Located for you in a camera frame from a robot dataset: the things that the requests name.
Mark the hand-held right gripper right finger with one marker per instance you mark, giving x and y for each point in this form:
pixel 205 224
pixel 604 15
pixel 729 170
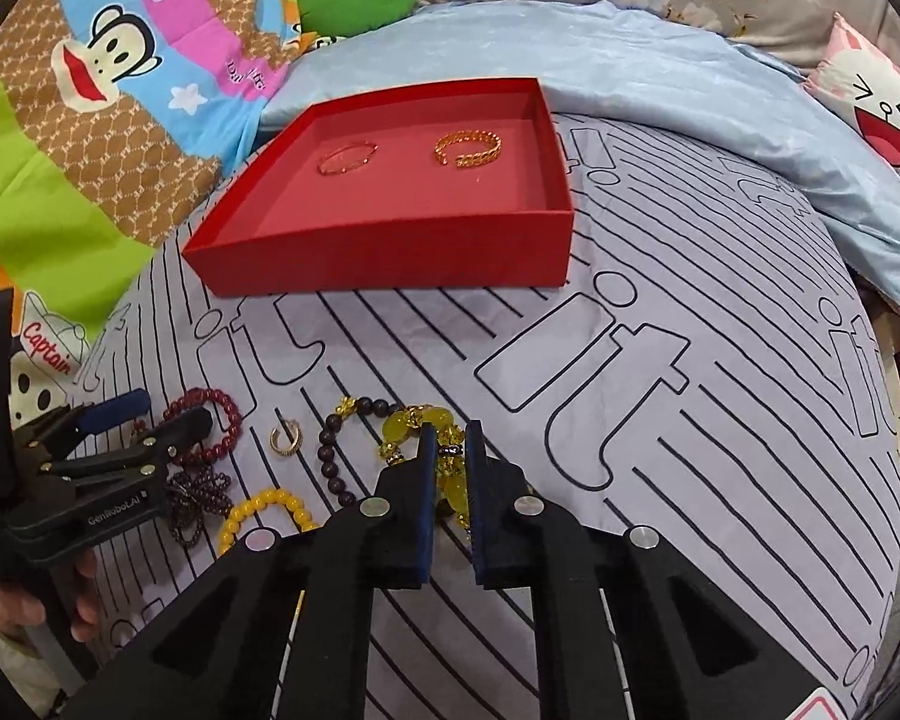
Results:
pixel 478 517

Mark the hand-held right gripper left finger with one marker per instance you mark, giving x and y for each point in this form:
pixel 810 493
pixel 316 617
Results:
pixel 418 517

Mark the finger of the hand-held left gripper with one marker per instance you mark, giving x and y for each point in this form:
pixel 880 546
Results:
pixel 116 412
pixel 184 435

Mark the red cardboard box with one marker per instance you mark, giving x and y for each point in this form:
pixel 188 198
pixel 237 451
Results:
pixel 390 195

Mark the person's left hand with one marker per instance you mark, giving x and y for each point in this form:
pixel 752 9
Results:
pixel 84 600

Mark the colourful monkey print blanket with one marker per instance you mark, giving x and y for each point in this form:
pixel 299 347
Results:
pixel 120 165

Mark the thin rose gold bangle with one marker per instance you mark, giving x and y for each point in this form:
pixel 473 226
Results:
pixel 328 167

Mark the light blue quilt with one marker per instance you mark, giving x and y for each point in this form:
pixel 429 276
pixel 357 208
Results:
pixel 645 67

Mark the pink cartoon face cushion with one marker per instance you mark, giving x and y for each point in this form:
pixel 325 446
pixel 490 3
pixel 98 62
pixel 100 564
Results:
pixel 881 112

